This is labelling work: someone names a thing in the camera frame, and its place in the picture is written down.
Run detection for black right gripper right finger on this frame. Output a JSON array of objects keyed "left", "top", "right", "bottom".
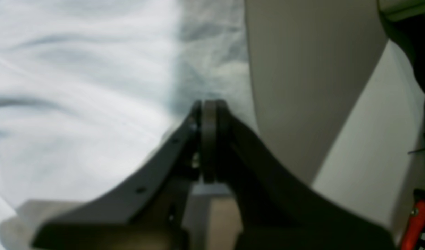
[{"left": 202, "top": 100, "right": 396, "bottom": 250}]

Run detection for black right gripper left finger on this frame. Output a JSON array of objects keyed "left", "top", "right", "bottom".
[{"left": 31, "top": 101, "right": 201, "bottom": 250}]

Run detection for white t-shirt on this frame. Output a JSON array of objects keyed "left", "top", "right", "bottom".
[{"left": 0, "top": 0, "right": 258, "bottom": 250}]

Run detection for orange grey pliers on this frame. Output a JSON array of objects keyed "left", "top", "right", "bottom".
[{"left": 399, "top": 189, "right": 425, "bottom": 250}]

